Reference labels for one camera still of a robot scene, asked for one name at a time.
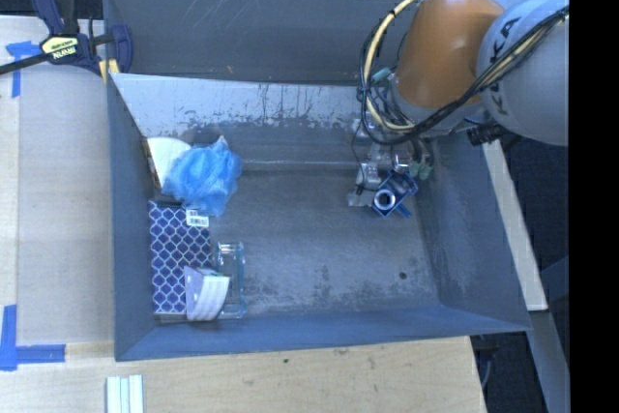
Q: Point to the blue mesh bath sponge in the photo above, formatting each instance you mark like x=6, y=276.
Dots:
x=205, y=179

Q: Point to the white ribbed cup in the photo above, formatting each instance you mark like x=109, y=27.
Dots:
x=205, y=295

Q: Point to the grey metal bin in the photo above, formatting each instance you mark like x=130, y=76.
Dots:
x=309, y=246

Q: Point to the blue block with metal tube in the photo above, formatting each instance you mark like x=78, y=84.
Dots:
x=390, y=197

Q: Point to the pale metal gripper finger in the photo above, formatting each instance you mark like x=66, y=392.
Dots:
x=368, y=179
x=401, y=163

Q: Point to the white paper cup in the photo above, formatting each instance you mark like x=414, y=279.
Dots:
x=162, y=157

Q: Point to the blue patterned box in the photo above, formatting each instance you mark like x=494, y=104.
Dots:
x=176, y=251

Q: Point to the clear glass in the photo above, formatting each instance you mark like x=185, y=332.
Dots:
x=231, y=278

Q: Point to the black cylinder on white bracket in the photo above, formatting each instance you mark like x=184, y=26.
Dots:
x=484, y=134

